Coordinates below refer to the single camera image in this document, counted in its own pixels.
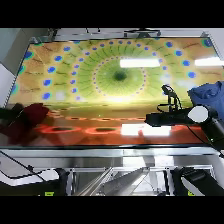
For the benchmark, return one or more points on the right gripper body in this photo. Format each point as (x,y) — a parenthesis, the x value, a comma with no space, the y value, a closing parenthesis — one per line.
(166,119)

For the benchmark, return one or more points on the red T-shirt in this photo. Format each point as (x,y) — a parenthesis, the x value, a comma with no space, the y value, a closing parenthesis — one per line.
(33,115)

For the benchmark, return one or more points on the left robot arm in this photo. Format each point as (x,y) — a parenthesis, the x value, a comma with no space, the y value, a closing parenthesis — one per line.
(30,176)

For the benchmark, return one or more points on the blue garment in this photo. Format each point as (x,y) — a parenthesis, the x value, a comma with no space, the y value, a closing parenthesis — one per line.
(208,95)

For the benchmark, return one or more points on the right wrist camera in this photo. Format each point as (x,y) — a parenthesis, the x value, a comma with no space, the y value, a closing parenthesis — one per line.
(170,95)

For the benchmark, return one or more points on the silver frame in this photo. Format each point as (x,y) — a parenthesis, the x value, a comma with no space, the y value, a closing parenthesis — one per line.
(100,153)

